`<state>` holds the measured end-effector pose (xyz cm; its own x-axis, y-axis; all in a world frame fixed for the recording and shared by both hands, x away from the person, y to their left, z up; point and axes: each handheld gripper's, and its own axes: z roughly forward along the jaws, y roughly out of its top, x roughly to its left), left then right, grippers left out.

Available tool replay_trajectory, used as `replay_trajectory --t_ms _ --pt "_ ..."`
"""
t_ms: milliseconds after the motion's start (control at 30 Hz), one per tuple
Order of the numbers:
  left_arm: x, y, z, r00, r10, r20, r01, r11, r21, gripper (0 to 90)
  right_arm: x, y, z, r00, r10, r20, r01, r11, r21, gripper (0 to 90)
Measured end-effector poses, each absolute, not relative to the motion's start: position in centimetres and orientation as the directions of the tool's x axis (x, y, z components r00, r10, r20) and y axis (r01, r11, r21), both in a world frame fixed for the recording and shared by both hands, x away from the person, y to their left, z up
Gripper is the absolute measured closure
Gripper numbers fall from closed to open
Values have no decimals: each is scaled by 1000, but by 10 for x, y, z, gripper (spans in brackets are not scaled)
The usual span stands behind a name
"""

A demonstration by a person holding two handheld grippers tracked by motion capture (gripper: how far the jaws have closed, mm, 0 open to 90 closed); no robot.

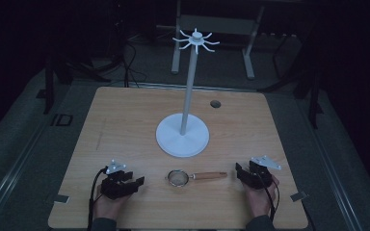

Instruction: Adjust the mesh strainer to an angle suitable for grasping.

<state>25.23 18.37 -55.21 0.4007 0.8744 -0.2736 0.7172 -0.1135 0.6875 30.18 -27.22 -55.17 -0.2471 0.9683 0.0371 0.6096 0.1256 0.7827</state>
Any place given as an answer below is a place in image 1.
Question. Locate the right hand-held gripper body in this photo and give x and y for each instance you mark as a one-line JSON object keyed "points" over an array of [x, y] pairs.
{"points": [[260, 177]]}

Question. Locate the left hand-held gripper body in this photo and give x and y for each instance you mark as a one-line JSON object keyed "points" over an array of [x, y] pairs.
{"points": [[115, 186]]}

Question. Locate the white hook stand rack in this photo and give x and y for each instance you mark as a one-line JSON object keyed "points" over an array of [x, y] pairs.
{"points": [[183, 138]]}

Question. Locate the person's left hand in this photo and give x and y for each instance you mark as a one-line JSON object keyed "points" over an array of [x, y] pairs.
{"points": [[109, 208]]}

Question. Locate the person's right hand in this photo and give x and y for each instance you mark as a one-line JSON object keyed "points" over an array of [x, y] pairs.
{"points": [[258, 202]]}

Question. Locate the grey tape strip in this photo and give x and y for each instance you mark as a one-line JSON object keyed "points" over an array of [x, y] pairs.
{"points": [[298, 196], [61, 199]]}

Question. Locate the black metal stand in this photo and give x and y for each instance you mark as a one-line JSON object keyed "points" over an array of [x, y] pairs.
{"points": [[48, 86], [314, 96]]}

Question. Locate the grey metal table frame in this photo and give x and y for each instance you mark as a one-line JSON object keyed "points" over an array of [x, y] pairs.
{"points": [[220, 24]]}

